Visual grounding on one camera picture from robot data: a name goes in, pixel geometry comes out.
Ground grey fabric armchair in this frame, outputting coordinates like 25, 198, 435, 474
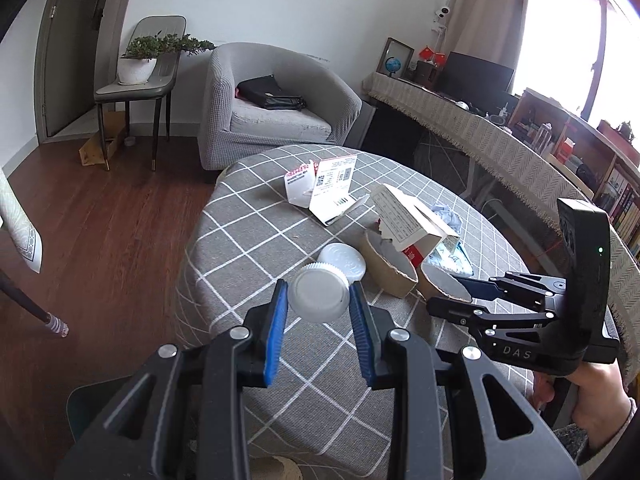
198, 42, 362, 171

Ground red white blister card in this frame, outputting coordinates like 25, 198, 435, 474
284, 160, 317, 208

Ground white and red cardboard box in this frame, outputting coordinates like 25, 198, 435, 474
370, 183, 461, 267

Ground grey dining chair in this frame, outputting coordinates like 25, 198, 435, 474
94, 16, 188, 172

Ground person's right hand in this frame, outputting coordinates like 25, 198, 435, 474
532, 360, 635, 453

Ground wooden bookshelf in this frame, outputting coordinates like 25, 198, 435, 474
507, 87, 640, 261

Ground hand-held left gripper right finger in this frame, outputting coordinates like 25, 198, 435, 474
349, 281, 583, 480

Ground small red flags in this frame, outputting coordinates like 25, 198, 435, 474
417, 46, 448, 68

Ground grey door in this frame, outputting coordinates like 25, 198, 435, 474
35, 0, 116, 138

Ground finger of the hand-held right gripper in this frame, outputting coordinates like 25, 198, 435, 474
426, 296, 557, 343
452, 271, 568, 311

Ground white patterned cloth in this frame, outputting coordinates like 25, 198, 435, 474
0, 167, 43, 273

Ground white barcode packaging card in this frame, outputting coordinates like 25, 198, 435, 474
309, 155, 358, 226

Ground dark desk cabinet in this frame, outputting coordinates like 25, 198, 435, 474
360, 100, 421, 161

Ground white flat round lid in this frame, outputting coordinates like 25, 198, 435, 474
320, 242, 368, 283

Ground brown desk box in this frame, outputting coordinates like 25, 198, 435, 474
415, 60, 441, 86

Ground dark green container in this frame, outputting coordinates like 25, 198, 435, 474
67, 385, 126, 441

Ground black leather handbag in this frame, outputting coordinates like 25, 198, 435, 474
236, 75, 307, 112

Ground framed globe picture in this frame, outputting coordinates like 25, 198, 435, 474
375, 37, 416, 80

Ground window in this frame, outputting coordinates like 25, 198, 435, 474
515, 0, 640, 161

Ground potted plant in white pot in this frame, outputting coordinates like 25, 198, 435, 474
117, 32, 217, 86

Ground blue white tissue packet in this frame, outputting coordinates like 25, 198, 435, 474
432, 240, 471, 276

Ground beige curtain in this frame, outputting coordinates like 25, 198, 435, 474
442, 0, 538, 68

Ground brown paper cup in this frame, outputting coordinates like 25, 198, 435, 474
359, 229, 419, 298
418, 260, 473, 303

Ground black computer monitor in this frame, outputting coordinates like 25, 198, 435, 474
440, 51, 516, 106

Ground dark chair leg with sock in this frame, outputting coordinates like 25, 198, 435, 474
0, 270, 71, 341

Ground beige fringed desk cloth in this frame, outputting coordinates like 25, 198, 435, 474
362, 72, 640, 356

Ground round table, grey checked cloth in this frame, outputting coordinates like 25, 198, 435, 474
175, 145, 546, 480

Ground white ribbed jar lid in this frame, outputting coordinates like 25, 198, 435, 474
291, 262, 352, 323

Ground brown cardboard box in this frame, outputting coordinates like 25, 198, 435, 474
79, 110, 128, 167

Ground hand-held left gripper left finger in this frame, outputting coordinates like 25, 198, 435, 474
57, 279, 290, 480

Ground person's right forearm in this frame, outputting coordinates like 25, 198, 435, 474
557, 397, 640, 468

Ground crumpled white tissue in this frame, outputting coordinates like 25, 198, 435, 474
430, 203, 463, 233

